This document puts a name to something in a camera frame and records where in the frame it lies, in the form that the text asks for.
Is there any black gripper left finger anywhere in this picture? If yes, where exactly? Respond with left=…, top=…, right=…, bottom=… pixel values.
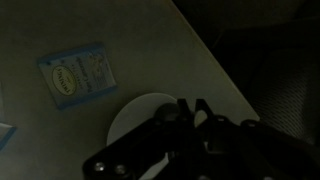
left=177, top=99, right=193, bottom=121

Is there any blue Twinings tea sachet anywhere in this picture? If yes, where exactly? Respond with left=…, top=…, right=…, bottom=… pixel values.
left=37, top=43, right=117, bottom=109

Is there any dark grey sofa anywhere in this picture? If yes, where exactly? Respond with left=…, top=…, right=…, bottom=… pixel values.
left=173, top=0, right=320, bottom=146

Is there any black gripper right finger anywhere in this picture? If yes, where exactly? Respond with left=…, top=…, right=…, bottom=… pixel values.
left=195, top=99, right=216, bottom=122

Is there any metal spoon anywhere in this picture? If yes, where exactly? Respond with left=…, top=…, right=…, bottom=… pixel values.
left=154, top=103, right=179, bottom=121

